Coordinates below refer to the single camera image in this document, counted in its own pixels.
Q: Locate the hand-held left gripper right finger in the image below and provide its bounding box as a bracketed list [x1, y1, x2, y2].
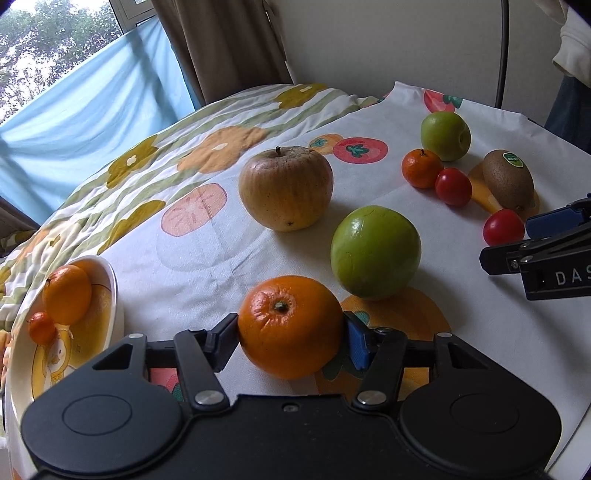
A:
[344, 311, 490, 414]

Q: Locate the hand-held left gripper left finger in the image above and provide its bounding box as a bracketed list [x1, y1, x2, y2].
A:
[92, 314, 241, 414]

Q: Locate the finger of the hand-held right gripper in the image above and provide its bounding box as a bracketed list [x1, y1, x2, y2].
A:
[525, 196, 591, 240]
[480, 230, 591, 302]

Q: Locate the red cherry tomato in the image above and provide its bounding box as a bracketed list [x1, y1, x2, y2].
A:
[483, 209, 526, 247]
[435, 167, 473, 206]

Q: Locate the brown kiwi with sticker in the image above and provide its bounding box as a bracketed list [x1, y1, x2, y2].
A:
[482, 150, 535, 210]

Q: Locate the large orange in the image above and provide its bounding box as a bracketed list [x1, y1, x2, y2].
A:
[237, 275, 345, 380]

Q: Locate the large green apple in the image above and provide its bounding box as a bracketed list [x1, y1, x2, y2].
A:
[331, 205, 422, 301]

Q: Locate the small mandarin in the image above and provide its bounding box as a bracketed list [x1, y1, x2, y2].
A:
[28, 311, 57, 344]
[401, 148, 444, 189]

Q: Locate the white bowl with yellow inside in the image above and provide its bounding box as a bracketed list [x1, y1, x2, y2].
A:
[4, 255, 125, 437]

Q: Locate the small green apple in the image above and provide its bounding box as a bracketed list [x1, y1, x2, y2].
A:
[420, 111, 472, 162]

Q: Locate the wrinkled yellow apple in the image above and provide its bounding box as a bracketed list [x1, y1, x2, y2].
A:
[239, 146, 334, 232]

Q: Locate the white fruit-print cloth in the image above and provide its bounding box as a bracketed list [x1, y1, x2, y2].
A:
[4, 82, 591, 480]

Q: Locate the blue denim garment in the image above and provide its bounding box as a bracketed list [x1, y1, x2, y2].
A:
[545, 76, 591, 155]

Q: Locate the medium orange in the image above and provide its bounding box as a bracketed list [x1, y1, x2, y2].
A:
[42, 264, 93, 326]

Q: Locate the white garment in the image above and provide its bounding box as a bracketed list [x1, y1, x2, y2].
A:
[551, 0, 591, 86]

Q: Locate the striped floral blanket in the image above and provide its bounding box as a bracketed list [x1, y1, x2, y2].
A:
[0, 83, 384, 370]

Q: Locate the brown curtain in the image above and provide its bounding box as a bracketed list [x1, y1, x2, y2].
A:
[0, 198, 40, 257]
[150, 0, 296, 107]

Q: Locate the light blue window cloth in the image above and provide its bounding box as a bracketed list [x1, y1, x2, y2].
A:
[0, 21, 206, 222]

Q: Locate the window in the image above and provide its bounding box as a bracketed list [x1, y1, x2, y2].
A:
[0, 0, 160, 125]

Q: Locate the black cable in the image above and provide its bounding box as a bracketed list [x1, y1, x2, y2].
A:
[496, 0, 511, 108]

